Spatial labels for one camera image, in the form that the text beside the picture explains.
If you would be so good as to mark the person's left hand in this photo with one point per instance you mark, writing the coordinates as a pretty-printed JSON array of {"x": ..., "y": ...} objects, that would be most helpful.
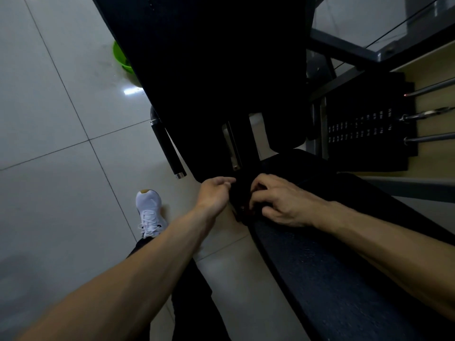
[{"x": 211, "y": 198}]

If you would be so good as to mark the silver metal seat bracket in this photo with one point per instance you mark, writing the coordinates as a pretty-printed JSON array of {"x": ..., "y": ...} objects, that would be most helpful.
[{"x": 231, "y": 147}]

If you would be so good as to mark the person's right hand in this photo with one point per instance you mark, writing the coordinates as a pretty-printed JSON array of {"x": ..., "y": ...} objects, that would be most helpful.
[{"x": 291, "y": 205}]

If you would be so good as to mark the black padded seat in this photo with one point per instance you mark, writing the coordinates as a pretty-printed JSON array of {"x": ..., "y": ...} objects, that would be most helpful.
[{"x": 337, "y": 280}]

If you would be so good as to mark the green plastic basin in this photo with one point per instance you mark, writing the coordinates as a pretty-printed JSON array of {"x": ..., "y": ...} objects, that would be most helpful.
[{"x": 122, "y": 57}]

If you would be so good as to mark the black cloth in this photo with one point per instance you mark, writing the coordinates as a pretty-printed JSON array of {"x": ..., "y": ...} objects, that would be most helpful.
[{"x": 241, "y": 198}]

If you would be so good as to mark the silver guide rod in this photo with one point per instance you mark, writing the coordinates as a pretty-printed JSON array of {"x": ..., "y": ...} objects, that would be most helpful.
[
  {"x": 430, "y": 88},
  {"x": 426, "y": 114},
  {"x": 428, "y": 138}
]

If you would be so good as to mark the black padded backrest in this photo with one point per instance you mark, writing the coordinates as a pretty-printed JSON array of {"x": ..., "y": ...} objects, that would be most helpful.
[{"x": 213, "y": 74}]

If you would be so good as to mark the person's right forearm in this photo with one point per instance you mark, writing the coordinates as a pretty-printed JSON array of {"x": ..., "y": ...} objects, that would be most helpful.
[{"x": 391, "y": 252}]

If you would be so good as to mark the person's left forearm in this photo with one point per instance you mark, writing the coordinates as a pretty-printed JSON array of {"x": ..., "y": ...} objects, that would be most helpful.
[{"x": 124, "y": 280}]

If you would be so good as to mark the black weight stack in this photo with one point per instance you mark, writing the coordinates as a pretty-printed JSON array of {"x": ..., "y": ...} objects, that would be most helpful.
[{"x": 369, "y": 124}]

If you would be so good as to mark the person's right thumb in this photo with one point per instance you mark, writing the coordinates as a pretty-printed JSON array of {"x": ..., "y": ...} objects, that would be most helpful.
[{"x": 273, "y": 213}]

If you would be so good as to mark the person's black trouser leg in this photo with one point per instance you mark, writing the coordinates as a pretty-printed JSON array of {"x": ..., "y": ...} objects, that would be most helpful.
[{"x": 193, "y": 305}]

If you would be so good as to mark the white sneaker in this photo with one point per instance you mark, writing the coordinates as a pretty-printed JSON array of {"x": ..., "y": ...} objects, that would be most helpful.
[{"x": 150, "y": 211}]

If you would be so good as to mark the person's left fingers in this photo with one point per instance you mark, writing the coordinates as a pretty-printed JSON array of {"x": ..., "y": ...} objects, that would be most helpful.
[{"x": 224, "y": 181}]

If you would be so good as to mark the grey steel machine frame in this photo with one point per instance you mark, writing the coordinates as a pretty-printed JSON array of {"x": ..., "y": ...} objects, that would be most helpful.
[{"x": 341, "y": 49}]

